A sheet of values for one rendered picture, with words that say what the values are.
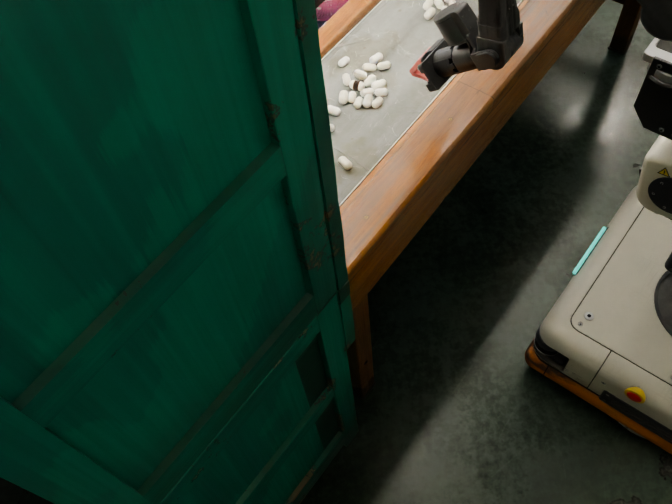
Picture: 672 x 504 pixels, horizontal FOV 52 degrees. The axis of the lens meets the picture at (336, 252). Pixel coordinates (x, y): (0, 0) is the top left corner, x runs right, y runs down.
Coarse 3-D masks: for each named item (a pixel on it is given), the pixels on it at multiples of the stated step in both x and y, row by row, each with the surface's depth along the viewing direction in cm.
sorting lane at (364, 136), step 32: (384, 0) 177; (416, 0) 176; (352, 32) 172; (384, 32) 171; (416, 32) 170; (352, 64) 166; (384, 96) 160; (416, 96) 159; (352, 128) 156; (384, 128) 155; (352, 160) 151; (352, 192) 147
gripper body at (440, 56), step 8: (440, 48) 139; (448, 48) 135; (432, 56) 138; (440, 56) 136; (448, 56) 134; (424, 64) 137; (432, 64) 138; (440, 64) 137; (448, 64) 135; (424, 72) 138; (432, 72) 138; (440, 72) 138; (448, 72) 137; (456, 72) 136; (432, 80) 138; (440, 80) 140; (432, 88) 140
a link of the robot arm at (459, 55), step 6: (462, 42) 130; (468, 42) 129; (456, 48) 133; (462, 48) 131; (468, 48) 130; (456, 54) 133; (462, 54) 131; (468, 54) 130; (456, 60) 133; (462, 60) 132; (468, 60) 131; (456, 66) 134; (462, 66) 133; (468, 66) 132; (474, 66) 131
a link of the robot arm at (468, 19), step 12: (444, 12) 129; (456, 12) 126; (468, 12) 127; (444, 24) 128; (456, 24) 128; (468, 24) 127; (444, 36) 130; (456, 36) 129; (468, 36) 127; (480, 60) 126; (492, 60) 124
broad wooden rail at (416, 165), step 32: (544, 0) 169; (576, 0) 169; (544, 32) 164; (576, 32) 185; (512, 64) 159; (544, 64) 175; (448, 96) 155; (480, 96) 155; (512, 96) 166; (416, 128) 152; (448, 128) 151; (480, 128) 158; (384, 160) 149; (416, 160) 147; (448, 160) 150; (384, 192) 143; (416, 192) 143; (448, 192) 162; (352, 224) 139; (384, 224) 139; (416, 224) 155; (352, 256) 136; (384, 256) 147; (352, 288) 141
